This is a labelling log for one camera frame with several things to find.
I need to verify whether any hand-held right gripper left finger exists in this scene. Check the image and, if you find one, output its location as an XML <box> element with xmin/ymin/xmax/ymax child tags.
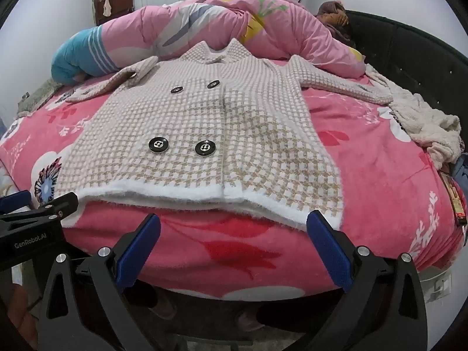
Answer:
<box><xmin>38</xmin><ymin>214</ymin><xmax>161</xmax><ymax>351</ymax></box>

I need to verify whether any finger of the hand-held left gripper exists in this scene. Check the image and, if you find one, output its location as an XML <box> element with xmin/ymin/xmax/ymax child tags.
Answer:
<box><xmin>0</xmin><ymin>190</ymin><xmax>30</xmax><ymax>213</ymax></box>
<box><xmin>0</xmin><ymin>193</ymin><xmax>79</xmax><ymax>231</ymax></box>

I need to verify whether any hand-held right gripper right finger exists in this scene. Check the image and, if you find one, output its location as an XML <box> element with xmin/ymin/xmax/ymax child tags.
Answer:
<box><xmin>306</xmin><ymin>210</ymin><xmax>428</xmax><ymax>351</ymax></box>

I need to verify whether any beige checked knit coat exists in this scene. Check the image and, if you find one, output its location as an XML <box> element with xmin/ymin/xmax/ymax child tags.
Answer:
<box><xmin>65</xmin><ymin>38</ymin><xmax>393</xmax><ymax>233</ymax></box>

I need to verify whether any person's left forearm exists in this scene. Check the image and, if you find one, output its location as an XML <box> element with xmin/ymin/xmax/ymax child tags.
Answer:
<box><xmin>7</xmin><ymin>285</ymin><xmax>38</xmax><ymax>350</ymax></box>

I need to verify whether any pink slipper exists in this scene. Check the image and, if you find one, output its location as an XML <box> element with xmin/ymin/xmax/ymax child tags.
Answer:
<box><xmin>148</xmin><ymin>287</ymin><xmax>178</xmax><ymax>320</ymax></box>
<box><xmin>234</xmin><ymin>305</ymin><xmax>266</xmax><ymax>333</ymax></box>

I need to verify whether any pink floral bed blanket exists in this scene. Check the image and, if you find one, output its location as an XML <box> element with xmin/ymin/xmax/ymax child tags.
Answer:
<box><xmin>0</xmin><ymin>62</ymin><xmax>468</xmax><ymax>300</ymax></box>

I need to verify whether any grey green fuzzy cloth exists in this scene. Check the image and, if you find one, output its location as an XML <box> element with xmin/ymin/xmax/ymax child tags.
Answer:
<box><xmin>16</xmin><ymin>78</ymin><xmax>64</xmax><ymax>118</ymax></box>

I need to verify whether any dark red patterned box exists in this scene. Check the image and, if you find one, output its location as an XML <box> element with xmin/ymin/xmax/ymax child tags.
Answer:
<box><xmin>439</xmin><ymin>170</ymin><xmax>468</xmax><ymax>227</ymax></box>

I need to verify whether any dark blue cloth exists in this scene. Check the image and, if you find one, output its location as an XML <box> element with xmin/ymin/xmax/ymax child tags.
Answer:
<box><xmin>451</xmin><ymin>154</ymin><xmax>468</xmax><ymax>191</ymax></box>

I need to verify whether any cream fuzzy blanket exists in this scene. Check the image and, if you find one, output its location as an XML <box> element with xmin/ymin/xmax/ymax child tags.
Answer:
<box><xmin>366</xmin><ymin>64</ymin><xmax>462</xmax><ymax>171</ymax></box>

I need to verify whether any pink printed quilt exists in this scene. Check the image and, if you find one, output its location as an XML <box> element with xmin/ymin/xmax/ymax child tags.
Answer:
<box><xmin>51</xmin><ymin>0</ymin><xmax>366</xmax><ymax>83</ymax></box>

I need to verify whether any white wall socket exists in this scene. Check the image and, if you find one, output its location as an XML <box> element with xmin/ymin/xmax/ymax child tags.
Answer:
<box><xmin>433</xmin><ymin>276</ymin><xmax>453</xmax><ymax>295</ymax></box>

